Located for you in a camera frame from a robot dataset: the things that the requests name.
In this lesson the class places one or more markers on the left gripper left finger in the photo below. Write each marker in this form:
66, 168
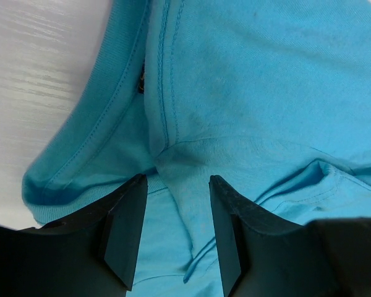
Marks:
90, 252

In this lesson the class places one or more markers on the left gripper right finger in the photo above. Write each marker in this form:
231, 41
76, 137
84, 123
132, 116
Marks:
262, 254

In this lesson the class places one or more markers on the turquoise t shirt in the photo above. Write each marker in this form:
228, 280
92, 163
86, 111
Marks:
274, 96

